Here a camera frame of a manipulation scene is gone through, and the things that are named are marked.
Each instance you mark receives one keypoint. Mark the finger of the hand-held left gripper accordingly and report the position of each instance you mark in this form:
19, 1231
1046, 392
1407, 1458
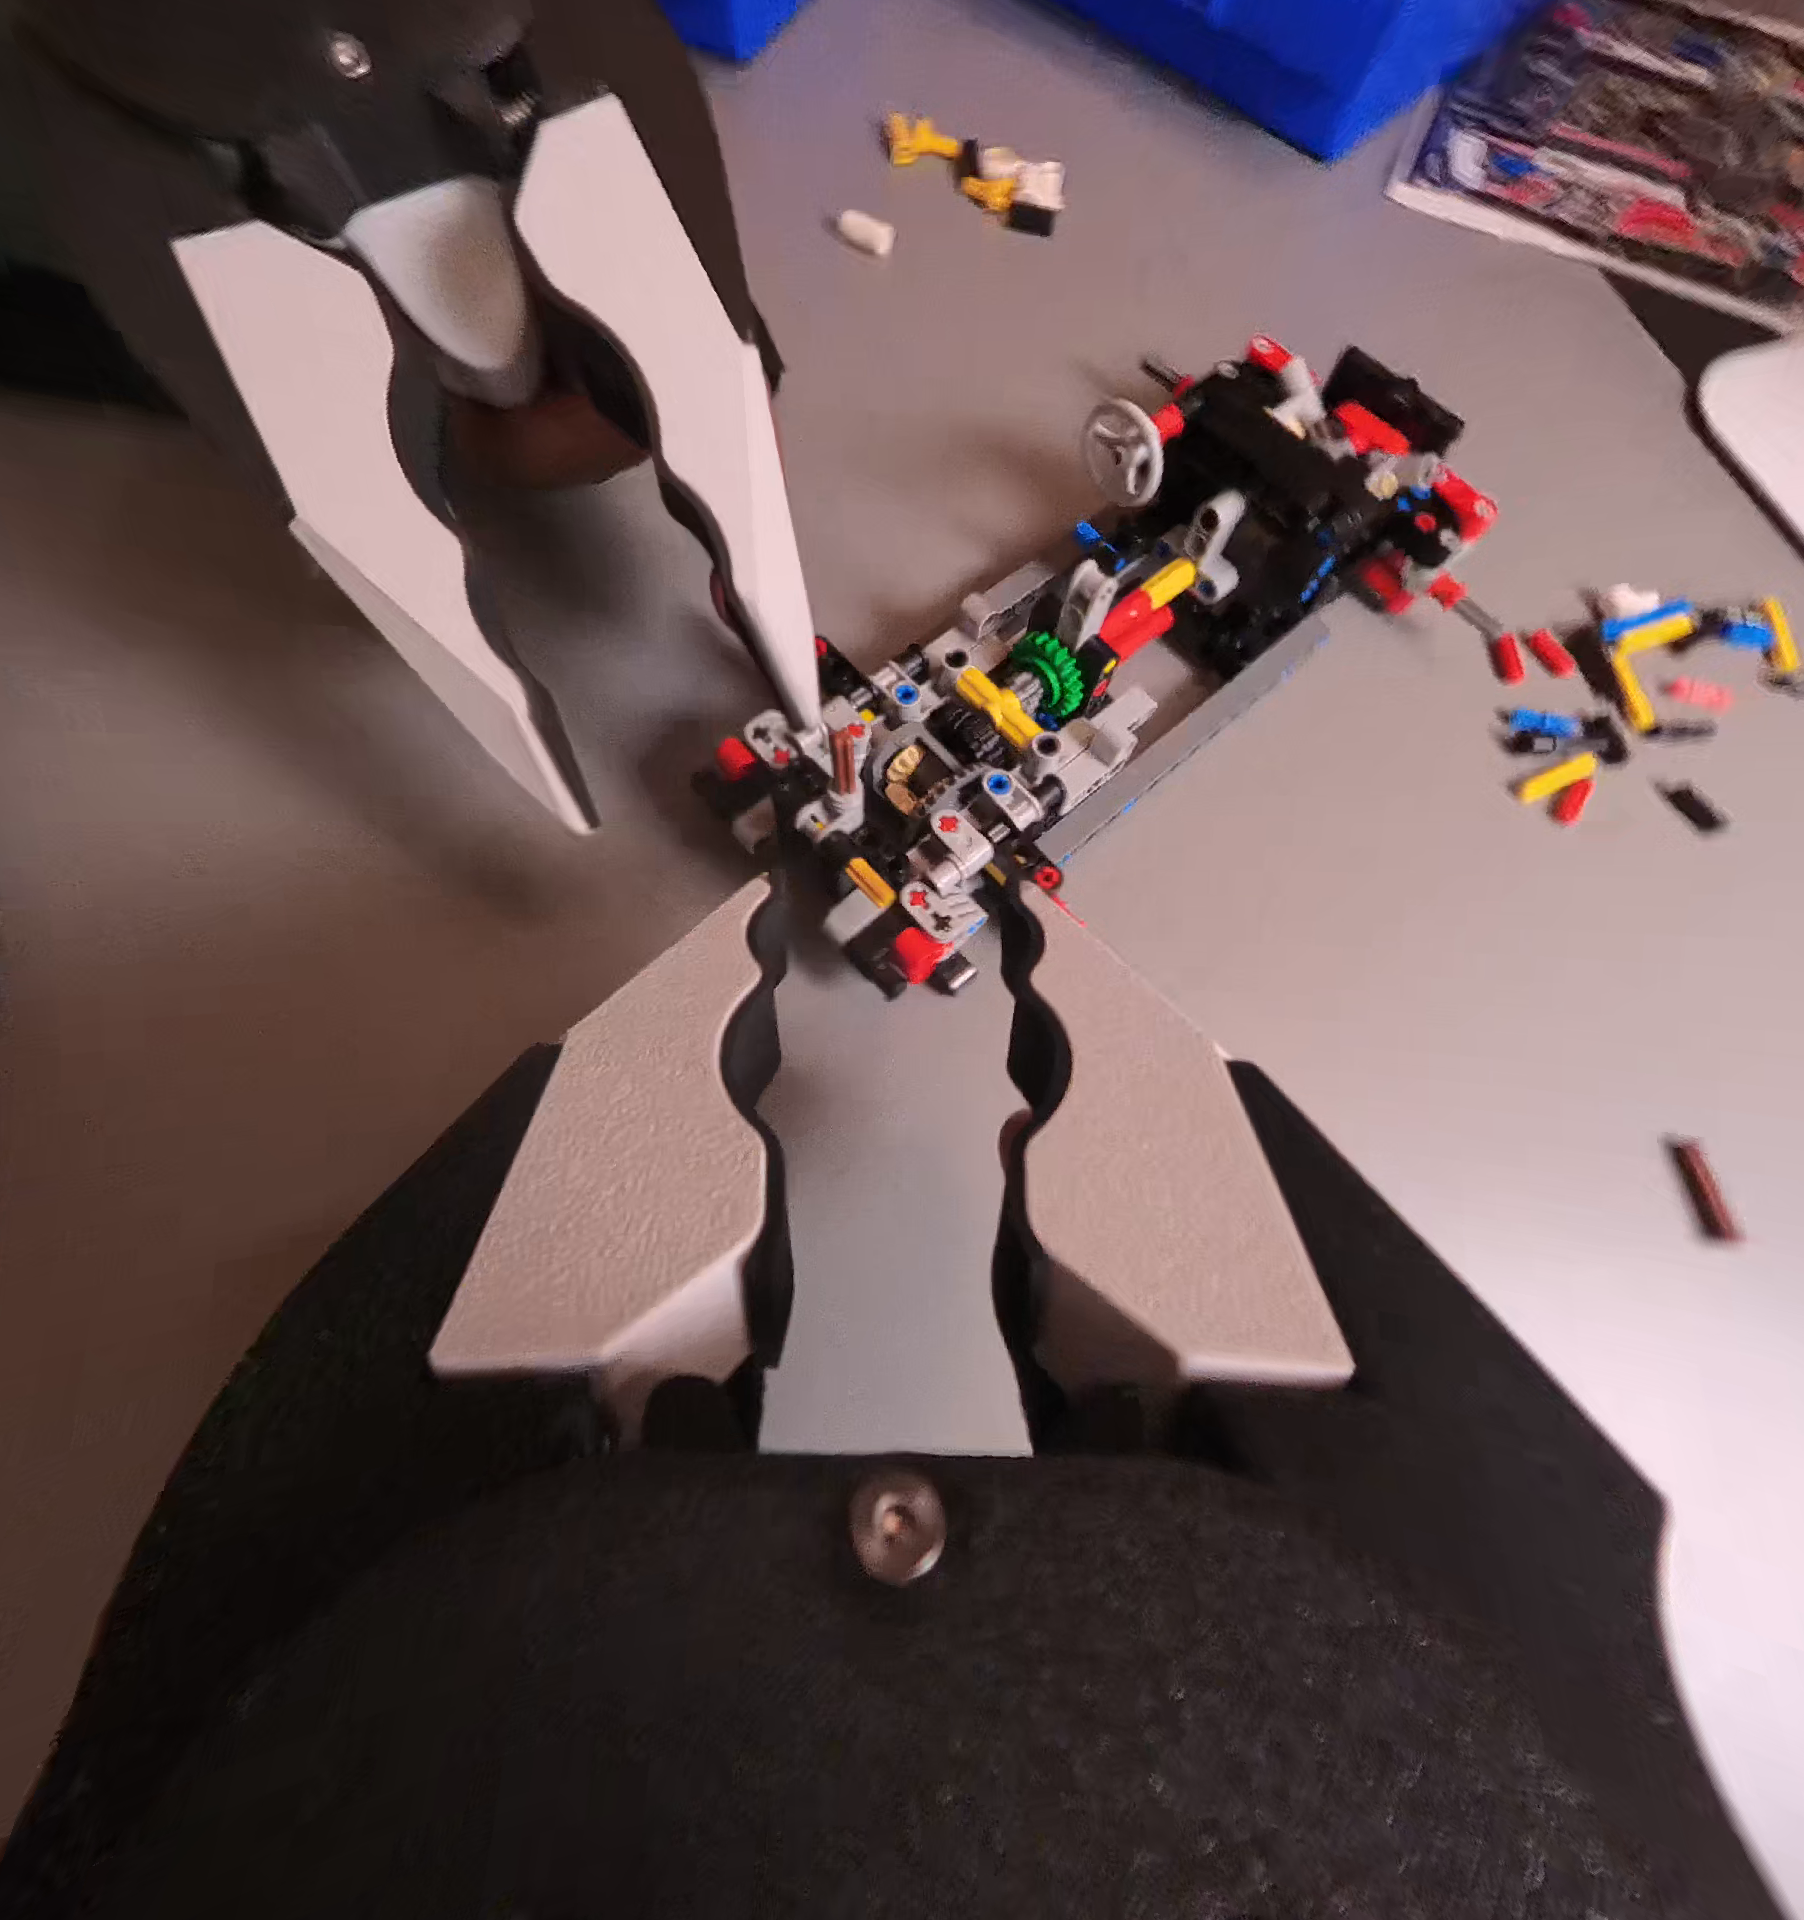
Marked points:
648, 300
334, 420

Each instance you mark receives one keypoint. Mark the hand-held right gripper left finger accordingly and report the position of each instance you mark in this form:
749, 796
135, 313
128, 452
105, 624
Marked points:
601, 1200

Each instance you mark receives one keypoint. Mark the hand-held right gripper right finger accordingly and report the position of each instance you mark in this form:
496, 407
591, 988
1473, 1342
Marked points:
1173, 1200

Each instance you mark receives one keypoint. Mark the lego car chassis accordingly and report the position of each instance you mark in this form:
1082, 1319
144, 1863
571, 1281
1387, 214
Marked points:
1263, 450

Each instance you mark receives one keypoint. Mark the pile of small lego pins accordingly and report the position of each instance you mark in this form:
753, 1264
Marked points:
1636, 645

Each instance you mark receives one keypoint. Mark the white lego bushing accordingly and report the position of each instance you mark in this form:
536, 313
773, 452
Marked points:
866, 231

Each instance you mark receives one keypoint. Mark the yellow lego connector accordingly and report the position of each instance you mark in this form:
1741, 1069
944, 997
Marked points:
918, 138

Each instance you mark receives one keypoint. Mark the yellow and white Lego bits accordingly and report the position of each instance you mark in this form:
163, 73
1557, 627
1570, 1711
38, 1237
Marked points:
987, 180

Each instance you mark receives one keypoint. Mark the white black lego piece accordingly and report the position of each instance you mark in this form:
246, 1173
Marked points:
1038, 187

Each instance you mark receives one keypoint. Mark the brown lego axle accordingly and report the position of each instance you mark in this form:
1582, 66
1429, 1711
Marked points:
1702, 1190

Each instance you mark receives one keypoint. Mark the person's left hand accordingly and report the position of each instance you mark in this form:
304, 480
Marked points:
543, 443

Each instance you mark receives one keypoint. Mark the blue plastic bin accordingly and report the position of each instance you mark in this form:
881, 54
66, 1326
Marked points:
1292, 60
731, 24

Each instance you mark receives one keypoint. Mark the white book stand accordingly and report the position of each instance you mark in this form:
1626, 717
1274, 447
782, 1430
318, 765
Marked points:
1795, 450

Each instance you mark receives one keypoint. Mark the colourful sticker sheet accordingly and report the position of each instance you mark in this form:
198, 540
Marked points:
1636, 150

